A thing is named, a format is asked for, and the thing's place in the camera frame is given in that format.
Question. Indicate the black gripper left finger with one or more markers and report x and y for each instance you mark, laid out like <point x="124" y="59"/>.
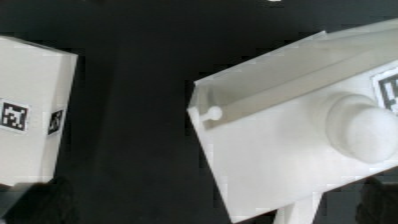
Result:
<point x="37" y="203"/>

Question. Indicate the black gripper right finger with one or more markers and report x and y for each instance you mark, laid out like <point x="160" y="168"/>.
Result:
<point x="376" y="208"/>

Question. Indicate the white cabinet body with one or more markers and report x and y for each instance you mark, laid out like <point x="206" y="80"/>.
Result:
<point x="295" y="118"/>

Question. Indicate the white block with two tags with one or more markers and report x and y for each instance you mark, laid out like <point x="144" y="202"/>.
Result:
<point x="35" y="79"/>

